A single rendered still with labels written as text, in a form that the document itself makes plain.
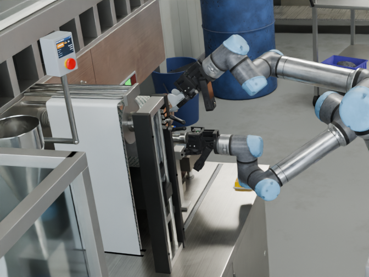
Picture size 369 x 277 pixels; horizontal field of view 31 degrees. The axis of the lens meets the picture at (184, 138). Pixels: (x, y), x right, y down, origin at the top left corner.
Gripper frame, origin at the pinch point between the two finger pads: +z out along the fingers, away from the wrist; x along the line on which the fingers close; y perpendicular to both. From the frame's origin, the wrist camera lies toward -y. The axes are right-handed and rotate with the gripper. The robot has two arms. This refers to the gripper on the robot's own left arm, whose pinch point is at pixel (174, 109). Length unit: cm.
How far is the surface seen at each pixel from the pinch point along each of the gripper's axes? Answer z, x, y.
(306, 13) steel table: 98, -507, -58
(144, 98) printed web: 5.5, 0.5, 9.9
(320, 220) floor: 59, -135, -116
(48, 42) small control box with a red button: -21, 58, 38
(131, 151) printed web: 12.7, 18.0, 0.3
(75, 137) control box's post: -4, 55, 17
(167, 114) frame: -13.8, 28.3, 2.8
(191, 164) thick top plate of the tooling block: 18.2, -11.9, -20.8
